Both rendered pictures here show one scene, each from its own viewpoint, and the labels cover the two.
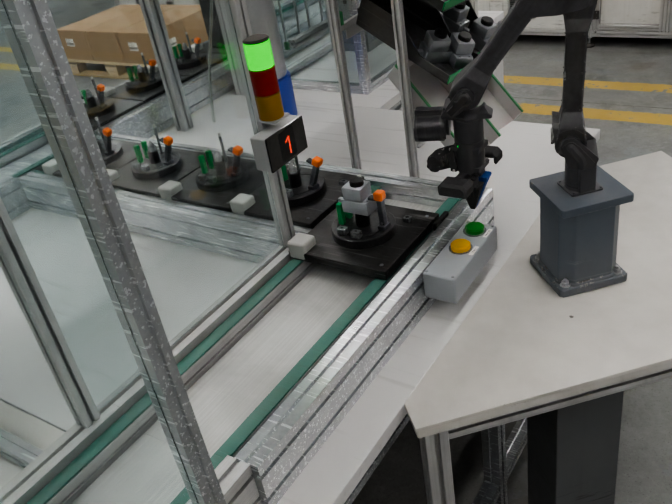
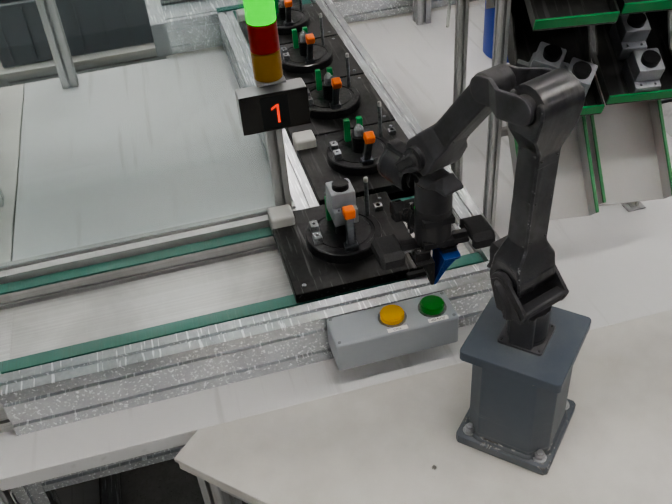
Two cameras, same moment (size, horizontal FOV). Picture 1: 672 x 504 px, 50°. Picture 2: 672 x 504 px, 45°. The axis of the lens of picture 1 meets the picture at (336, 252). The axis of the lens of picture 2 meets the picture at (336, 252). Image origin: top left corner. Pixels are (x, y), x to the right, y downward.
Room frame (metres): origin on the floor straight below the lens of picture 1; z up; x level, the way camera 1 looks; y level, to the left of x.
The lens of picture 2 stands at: (0.43, -0.80, 1.89)
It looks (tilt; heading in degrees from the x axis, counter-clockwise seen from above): 39 degrees down; 40
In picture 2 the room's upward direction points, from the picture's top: 5 degrees counter-clockwise
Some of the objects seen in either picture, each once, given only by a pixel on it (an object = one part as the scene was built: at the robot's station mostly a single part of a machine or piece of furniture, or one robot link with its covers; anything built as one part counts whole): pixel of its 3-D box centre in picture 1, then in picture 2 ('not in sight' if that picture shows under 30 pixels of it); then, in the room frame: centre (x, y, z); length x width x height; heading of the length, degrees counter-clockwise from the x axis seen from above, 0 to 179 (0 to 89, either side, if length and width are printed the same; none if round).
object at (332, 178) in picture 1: (294, 176); (359, 140); (1.57, 0.07, 1.01); 0.24 x 0.24 x 0.13; 52
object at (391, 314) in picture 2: (460, 247); (392, 316); (1.22, -0.25, 0.96); 0.04 x 0.04 x 0.02
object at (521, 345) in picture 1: (565, 264); (525, 408); (1.25, -0.48, 0.84); 0.90 x 0.70 x 0.03; 97
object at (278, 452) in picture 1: (391, 312); (275, 337); (1.11, -0.08, 0.91); 0.89 x 0.06 x 0.11; 142
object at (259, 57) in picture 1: (258, 54); (259, 5); (1.34, 0.08, 1.38); 0.05 x 0.05 x 0.05
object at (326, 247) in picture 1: (364, 235); (344, 243); (1.33, -0.07, 0.96); 0.24 x 0.24 x 0.02; 52
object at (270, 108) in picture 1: (269, 104); (266, 62); (1.34, 0.08, 1.28); 0.05 x 0.05 x 0.05
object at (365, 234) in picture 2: (363, 227); (343, 234); (1.33, -0.07, 0.98); 0.14 x 0.14 x 0.02
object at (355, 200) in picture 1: (354, 194); (339, 195); (1.34, -0.06, 1.06); 0.08 x 0.04 x 0.07; 52
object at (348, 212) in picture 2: (378, 207); (348, 223); (1.31, -0.10, 1.04); 0.04 x 0.02 x 0.08; 52
